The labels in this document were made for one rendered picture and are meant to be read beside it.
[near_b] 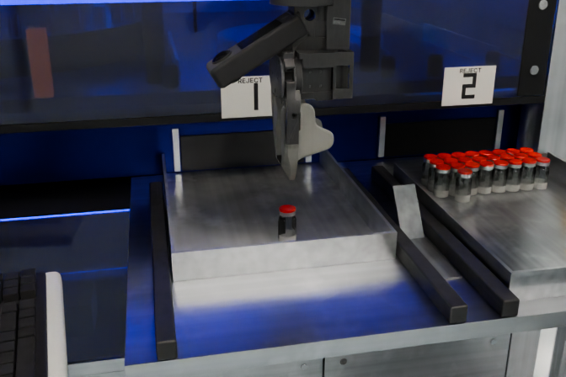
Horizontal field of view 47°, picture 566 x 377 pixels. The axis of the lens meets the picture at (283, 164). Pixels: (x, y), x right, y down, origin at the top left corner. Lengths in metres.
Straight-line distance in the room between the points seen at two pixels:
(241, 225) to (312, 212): 0.10
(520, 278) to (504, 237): 0.15
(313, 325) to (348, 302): 0.06
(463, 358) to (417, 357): 0.09
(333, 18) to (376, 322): 0.32
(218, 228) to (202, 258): 0.13
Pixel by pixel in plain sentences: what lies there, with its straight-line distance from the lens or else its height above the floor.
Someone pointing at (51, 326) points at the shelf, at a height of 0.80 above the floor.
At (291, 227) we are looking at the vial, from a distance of 0.79.
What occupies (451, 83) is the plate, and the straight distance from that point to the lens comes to 1.03.
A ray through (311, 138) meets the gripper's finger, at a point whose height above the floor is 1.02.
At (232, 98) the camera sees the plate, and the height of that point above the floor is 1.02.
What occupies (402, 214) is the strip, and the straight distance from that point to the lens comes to 0.84.
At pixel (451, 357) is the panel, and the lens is 1.26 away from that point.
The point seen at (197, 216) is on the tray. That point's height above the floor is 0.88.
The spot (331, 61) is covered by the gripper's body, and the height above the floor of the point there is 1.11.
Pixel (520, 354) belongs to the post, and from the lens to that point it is 1.33.
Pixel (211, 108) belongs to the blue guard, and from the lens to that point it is 0.94.
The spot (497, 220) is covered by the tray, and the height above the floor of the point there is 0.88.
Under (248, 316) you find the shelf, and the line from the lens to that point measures 0.67.
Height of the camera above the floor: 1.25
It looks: 20 degrees down
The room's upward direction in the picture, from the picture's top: straight up
